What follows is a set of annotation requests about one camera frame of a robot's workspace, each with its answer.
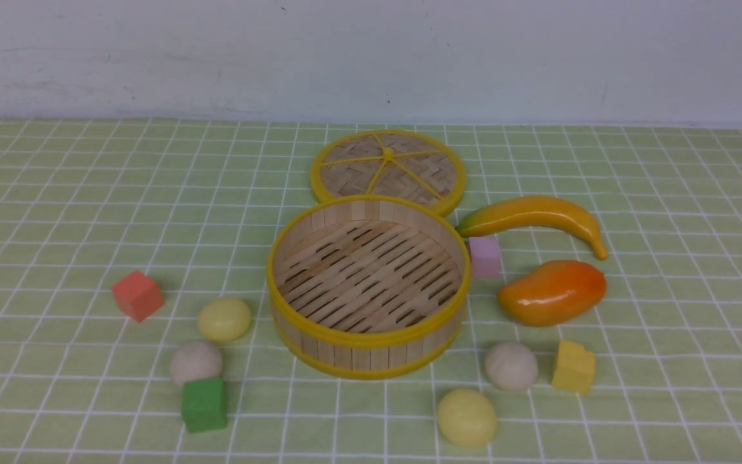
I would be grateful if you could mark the yellow bun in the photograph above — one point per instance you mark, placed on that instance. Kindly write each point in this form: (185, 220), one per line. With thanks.
(466, 418)
(224, 320)

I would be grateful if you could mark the white bun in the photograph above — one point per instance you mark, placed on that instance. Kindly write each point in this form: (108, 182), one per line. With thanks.
(511, 366)
(194, 361)

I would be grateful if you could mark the bamboo steamer tray yellow rim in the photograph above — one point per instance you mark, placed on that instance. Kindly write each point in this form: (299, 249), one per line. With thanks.
(368, 287)

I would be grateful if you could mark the woven bamboo steamer lid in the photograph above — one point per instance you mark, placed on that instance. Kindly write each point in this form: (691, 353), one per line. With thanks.
(393, 163)

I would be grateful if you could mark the pink foam cube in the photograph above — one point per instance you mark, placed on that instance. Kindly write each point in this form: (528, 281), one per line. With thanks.
(486, 256)

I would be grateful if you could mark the yellow toy banana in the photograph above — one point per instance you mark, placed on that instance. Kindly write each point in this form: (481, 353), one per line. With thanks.
(535, 211)

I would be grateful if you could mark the orange toy mango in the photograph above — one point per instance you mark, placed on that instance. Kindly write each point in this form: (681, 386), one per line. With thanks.
(553, 293)

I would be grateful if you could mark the green foam cube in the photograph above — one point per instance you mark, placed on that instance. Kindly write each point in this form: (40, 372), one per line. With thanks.
(204, 405)

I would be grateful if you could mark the red foam cube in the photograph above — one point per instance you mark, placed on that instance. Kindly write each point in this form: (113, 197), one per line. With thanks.
(138, 296)

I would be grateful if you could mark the yellow foam block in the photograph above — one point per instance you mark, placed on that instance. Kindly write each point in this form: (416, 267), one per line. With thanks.
(574, 368)

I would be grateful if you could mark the green checkered tablecloth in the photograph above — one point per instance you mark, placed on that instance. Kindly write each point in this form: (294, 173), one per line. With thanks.
(195, 205)

